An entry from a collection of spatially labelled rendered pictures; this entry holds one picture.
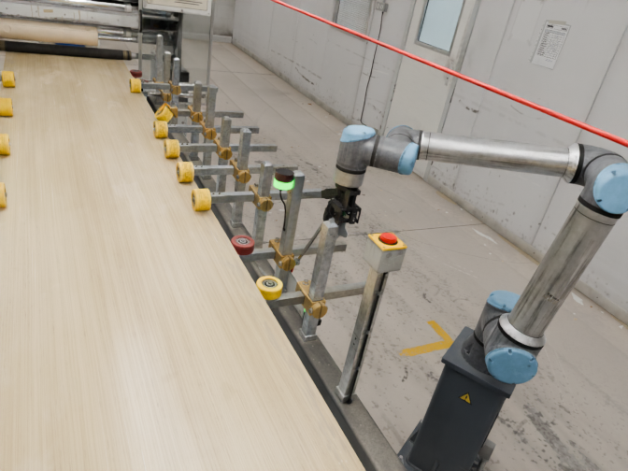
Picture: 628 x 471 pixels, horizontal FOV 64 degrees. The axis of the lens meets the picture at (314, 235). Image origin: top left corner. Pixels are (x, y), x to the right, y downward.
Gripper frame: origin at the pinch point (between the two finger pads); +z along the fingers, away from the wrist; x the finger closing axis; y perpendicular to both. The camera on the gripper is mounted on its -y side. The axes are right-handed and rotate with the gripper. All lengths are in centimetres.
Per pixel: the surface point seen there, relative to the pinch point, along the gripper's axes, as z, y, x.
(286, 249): 11.6, -13.2, -8.6
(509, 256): 102, -105, 236
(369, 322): 2.5, 38.1, -8.3
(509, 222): 88, -132, 256
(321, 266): 2.4, 11.8, -9.4
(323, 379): 31.0, 28.8, -11.3
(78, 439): 11, 46, -77
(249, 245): 10.3, -15.8, -21.3
